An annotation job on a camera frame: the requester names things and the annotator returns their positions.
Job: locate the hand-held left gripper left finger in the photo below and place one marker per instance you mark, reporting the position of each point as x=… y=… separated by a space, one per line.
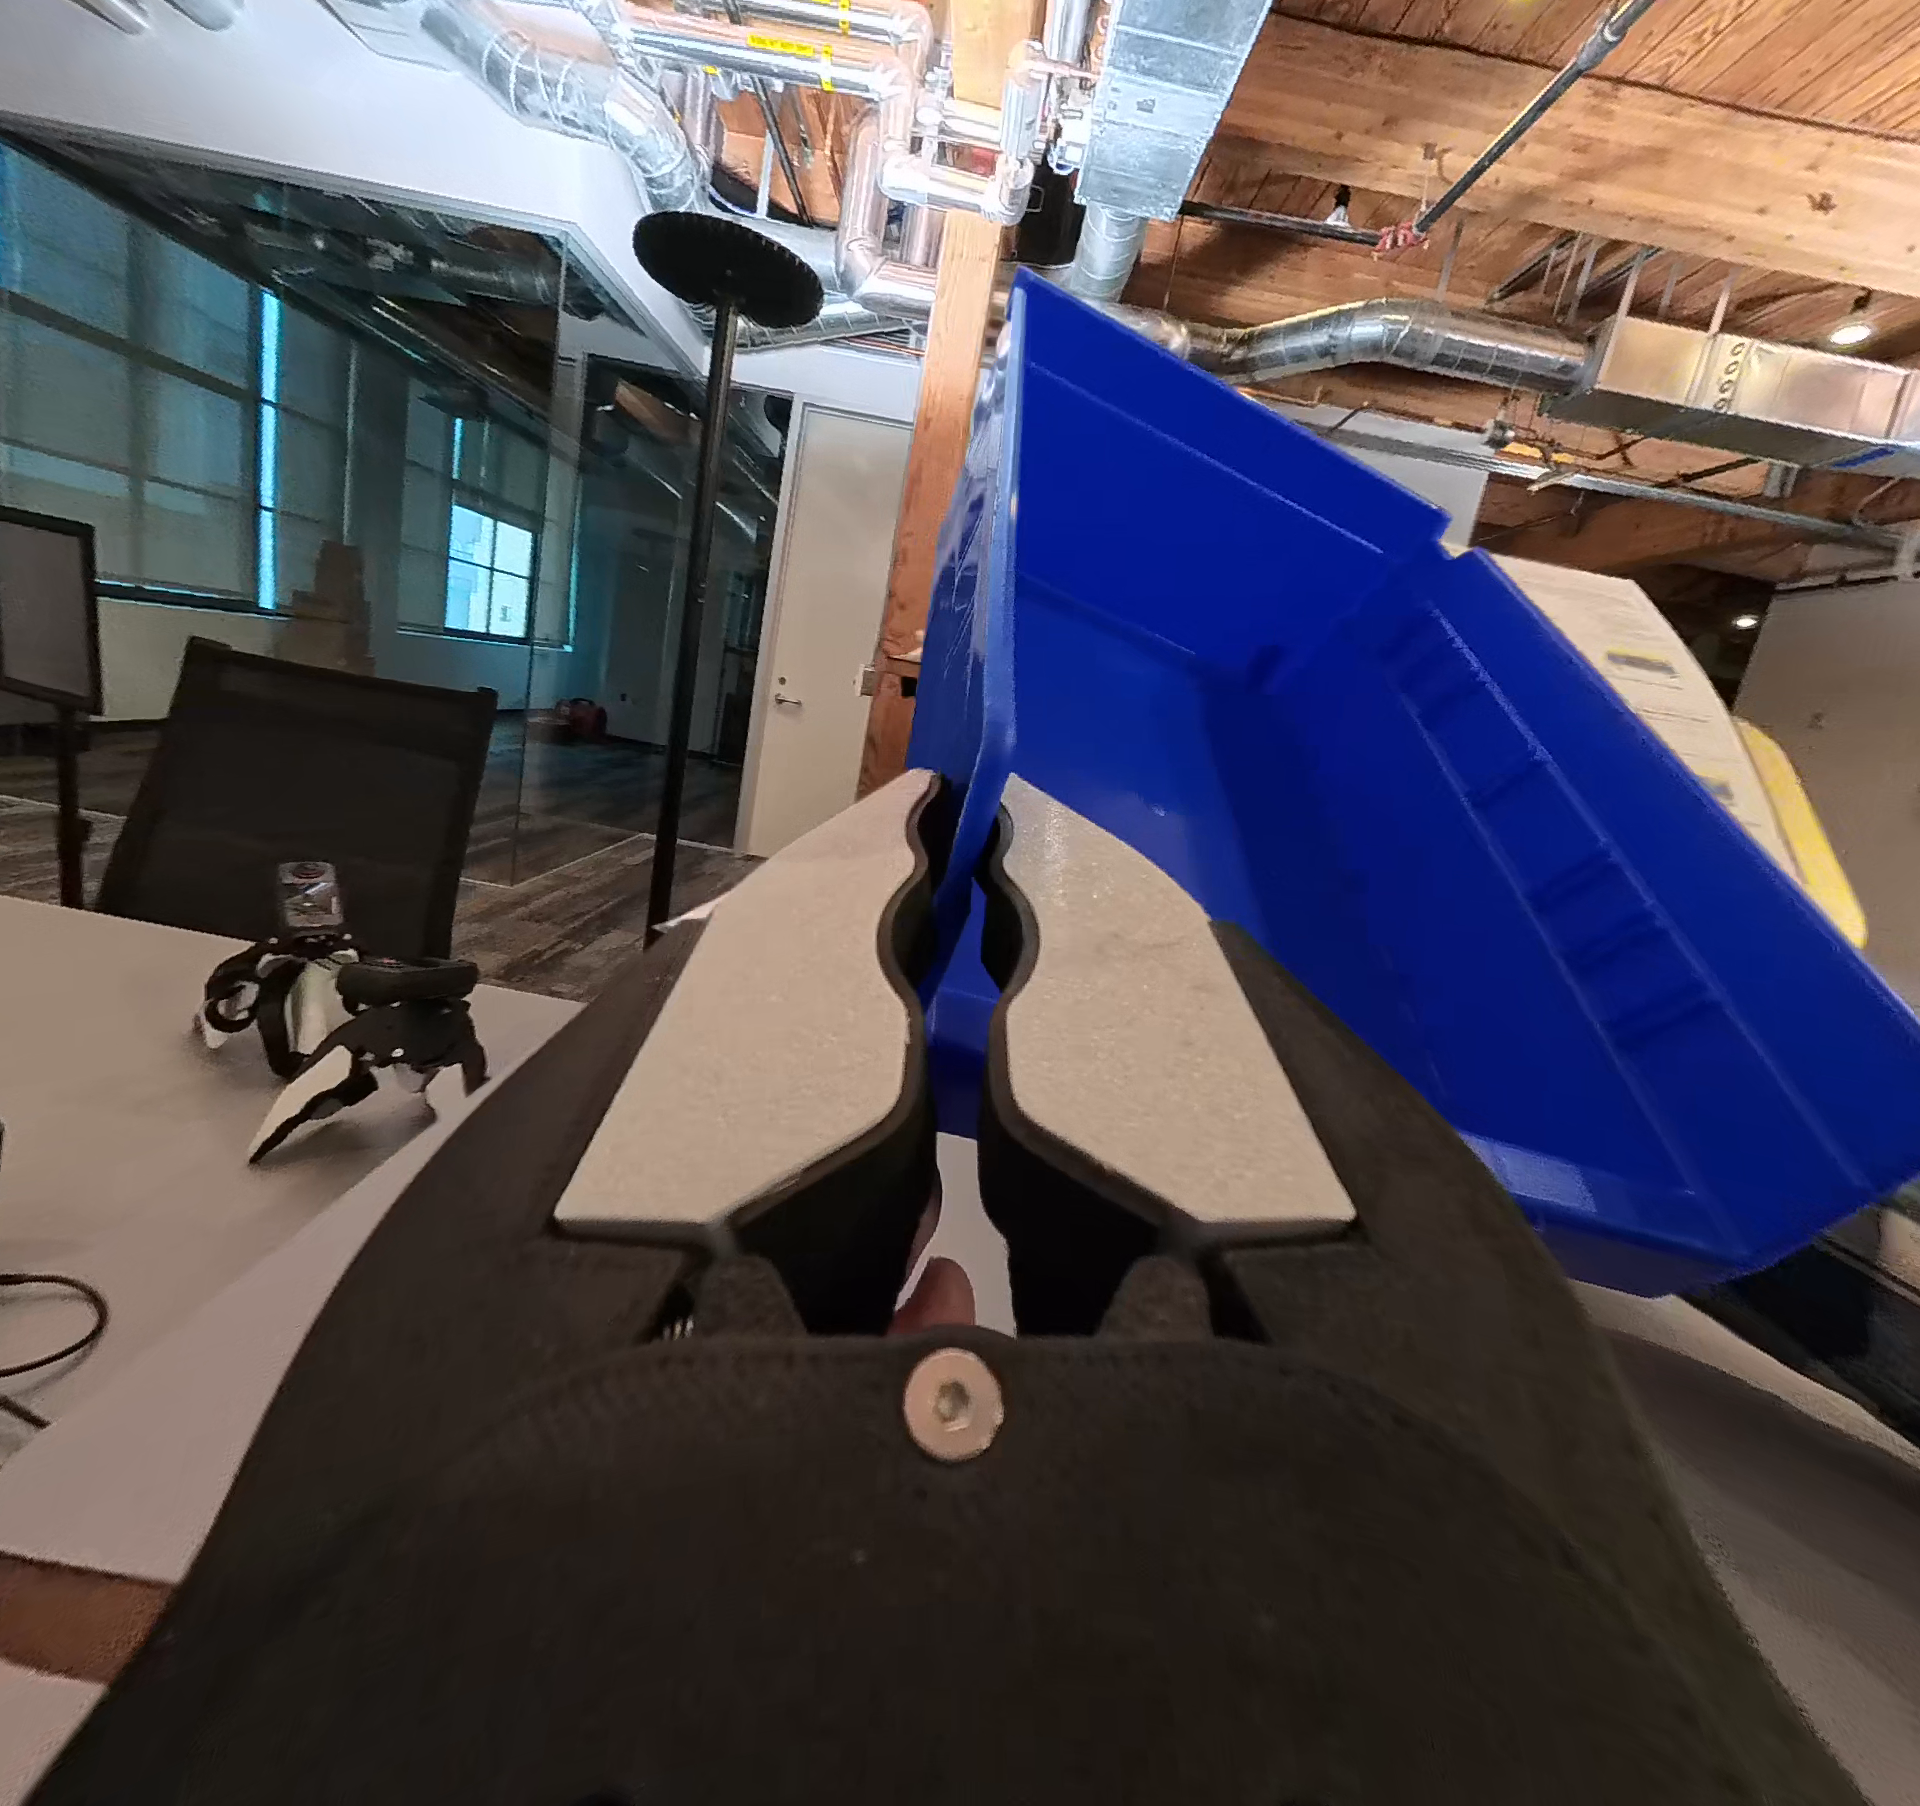
x=751 y=1057

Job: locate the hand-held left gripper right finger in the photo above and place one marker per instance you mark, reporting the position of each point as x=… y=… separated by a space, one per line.
x=1167 y=1072

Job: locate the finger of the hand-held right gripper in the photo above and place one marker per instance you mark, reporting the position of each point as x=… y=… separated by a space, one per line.
x=410 y=1086
x=307 y=1108

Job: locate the blue plastic bin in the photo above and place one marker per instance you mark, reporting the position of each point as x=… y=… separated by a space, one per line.
x=1351 y=789

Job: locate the grey desk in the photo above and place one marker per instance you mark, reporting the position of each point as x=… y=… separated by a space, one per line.
x=1805 y=1612

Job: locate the person's left hand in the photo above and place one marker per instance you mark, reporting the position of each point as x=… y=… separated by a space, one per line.
x=936 y=1299

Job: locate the black mesh chair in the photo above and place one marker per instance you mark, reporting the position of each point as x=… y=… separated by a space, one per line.
x=300 y=789

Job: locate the white door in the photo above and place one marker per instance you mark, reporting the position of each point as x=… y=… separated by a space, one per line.
x=815 y=639

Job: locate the black panel on stand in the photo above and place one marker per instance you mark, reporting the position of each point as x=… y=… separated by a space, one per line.
x=44 y=603

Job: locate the printed instruction sheet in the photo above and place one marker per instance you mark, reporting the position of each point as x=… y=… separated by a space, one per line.
x=1621 y=619

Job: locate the wooden document stand white base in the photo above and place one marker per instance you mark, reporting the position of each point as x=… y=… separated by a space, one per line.
x=1810 y=846

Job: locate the black floor lamp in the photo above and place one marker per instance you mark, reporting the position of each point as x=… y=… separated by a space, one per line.
x=728 y=266

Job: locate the ceiling lamp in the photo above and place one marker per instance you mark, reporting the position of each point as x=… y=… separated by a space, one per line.
x=1852 y=329

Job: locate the black sprinkler pipe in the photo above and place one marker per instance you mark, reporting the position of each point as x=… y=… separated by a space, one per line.
x=1593 y=45

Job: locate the wooden post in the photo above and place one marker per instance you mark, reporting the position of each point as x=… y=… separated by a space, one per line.
x=960 y=409

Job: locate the silver round air duct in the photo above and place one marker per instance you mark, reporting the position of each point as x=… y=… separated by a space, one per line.
x=1395 y=341

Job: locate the galvanized rectangular duct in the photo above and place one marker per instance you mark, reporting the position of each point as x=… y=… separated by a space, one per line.
x=1184 y=37
x=1726 y=382

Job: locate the silver flexible air duct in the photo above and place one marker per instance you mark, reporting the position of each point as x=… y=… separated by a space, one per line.
x=521 y=50

